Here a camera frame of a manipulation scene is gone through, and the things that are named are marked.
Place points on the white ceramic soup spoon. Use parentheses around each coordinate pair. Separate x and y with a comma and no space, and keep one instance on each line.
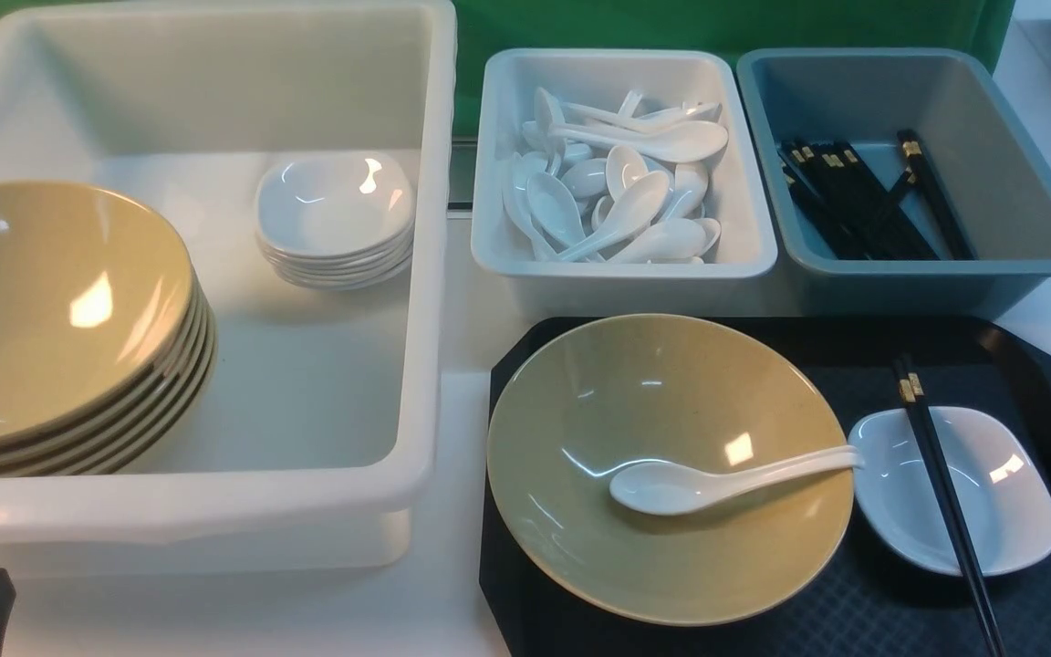
(670,489)

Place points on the olive noodle bowl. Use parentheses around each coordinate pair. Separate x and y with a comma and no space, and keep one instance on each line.
(645,389)

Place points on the black chopstick gold band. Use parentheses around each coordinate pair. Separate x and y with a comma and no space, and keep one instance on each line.
(941,493)

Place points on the white square sauce dish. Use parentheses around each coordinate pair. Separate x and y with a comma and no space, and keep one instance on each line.
(1004,499)

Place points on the stack of olive bowls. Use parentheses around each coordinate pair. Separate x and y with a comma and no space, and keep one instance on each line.
(107,340)

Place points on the large white plastic tub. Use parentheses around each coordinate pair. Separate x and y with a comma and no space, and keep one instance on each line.
(317,429)

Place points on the stack of white sauce dishes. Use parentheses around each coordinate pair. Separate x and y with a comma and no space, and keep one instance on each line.
(336,220)

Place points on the white spoon bin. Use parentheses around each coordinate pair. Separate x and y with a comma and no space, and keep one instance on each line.
(601,78)

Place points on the pile of white spoons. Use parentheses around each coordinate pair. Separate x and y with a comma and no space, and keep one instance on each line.
(621,187)

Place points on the black serving tray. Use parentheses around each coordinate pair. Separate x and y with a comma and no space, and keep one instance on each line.
(868,601)

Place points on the bundle of black chopsticks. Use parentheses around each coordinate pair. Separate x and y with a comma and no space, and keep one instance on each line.
(860,218)

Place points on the blue-grey chopstick bin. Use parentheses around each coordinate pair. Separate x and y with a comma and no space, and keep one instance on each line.
(994,175)

